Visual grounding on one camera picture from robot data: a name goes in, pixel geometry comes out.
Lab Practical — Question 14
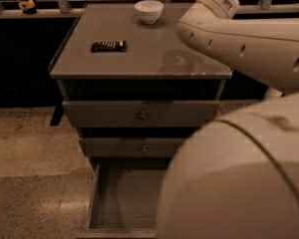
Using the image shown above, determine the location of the grey drawer cabinet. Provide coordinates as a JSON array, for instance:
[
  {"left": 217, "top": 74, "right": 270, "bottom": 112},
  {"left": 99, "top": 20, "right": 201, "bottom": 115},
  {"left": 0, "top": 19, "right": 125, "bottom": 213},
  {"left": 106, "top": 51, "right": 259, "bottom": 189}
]
[{"left": 47, "top": 1, "right": 234, "bottom": 239}]

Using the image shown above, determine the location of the round top drawer knob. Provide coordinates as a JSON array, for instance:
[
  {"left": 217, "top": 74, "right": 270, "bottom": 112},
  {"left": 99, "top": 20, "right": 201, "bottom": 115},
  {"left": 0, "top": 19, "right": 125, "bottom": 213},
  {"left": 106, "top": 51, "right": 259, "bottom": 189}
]
[{"left": 139, "top": 112, "right": 148, "bottom": 120}]

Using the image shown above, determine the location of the grey middle drawer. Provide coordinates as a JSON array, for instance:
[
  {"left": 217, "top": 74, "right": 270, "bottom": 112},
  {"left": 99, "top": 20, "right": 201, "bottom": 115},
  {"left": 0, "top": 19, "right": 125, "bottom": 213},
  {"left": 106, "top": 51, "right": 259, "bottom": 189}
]
[{"left": 79, "top": 137, "right": 184, "bottom": 157}]

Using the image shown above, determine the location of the black chocolate bar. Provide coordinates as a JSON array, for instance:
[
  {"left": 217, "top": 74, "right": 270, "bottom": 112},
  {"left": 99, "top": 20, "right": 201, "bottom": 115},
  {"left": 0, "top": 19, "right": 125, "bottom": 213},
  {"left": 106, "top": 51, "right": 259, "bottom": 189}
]
[{"left": 91, "top": 40, "right": 127, "bottom": 53}]

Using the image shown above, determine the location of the round middle drawer knob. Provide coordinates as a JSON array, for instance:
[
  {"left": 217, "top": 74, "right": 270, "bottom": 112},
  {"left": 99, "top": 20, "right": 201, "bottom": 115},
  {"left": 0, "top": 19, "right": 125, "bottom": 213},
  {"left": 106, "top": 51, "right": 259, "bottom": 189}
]
[{"left": 141, "top": 146, "right": 148, "bottom": 153}]

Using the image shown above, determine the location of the grey top drawer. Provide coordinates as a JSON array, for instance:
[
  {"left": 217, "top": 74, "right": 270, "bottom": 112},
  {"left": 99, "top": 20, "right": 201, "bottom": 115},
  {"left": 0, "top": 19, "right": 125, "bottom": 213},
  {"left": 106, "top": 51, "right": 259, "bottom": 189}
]
[{"left": 63, "top": 101, "right": 219, "bottom": 127}]

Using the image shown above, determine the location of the small yellow figurine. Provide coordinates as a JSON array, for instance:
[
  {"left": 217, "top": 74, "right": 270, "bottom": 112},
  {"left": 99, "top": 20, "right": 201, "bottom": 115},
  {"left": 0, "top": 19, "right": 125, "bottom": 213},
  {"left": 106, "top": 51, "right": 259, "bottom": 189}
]
[{"left": 18, "top": 0, "right": 37, "bottom": 14}]

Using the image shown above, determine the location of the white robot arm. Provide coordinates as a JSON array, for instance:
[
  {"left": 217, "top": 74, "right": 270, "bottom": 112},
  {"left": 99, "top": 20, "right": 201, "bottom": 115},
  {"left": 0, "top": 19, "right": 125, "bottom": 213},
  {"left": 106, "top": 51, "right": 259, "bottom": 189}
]
[{"left": 155, "top": 0, "right": 299, "bottom": 239}]

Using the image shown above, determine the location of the round drawer knob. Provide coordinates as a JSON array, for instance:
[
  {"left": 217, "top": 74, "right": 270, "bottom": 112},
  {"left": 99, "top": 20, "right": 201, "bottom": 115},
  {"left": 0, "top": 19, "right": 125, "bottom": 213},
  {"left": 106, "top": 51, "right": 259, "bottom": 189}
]
[
  {"left": 141, "top": 146, "right": 148, "bottom": 153},
  {"left": 139, "top": 112, "right": 148, "bottom": 120}
]

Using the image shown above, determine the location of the grey open bottom drawer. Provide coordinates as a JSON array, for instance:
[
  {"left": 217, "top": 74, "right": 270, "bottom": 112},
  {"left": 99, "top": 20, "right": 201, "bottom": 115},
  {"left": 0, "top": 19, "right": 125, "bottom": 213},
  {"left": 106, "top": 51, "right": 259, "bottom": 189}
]
[{"left": 76, "top": 157, "right": 169, "bottom": 239}]

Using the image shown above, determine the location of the white ceramic bowl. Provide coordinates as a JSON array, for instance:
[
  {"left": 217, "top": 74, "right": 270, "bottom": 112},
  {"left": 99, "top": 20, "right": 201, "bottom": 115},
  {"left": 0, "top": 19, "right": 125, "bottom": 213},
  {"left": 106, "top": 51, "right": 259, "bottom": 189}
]
[{"left": 135, "top": 0, "right": 164, "bottom": 24}]

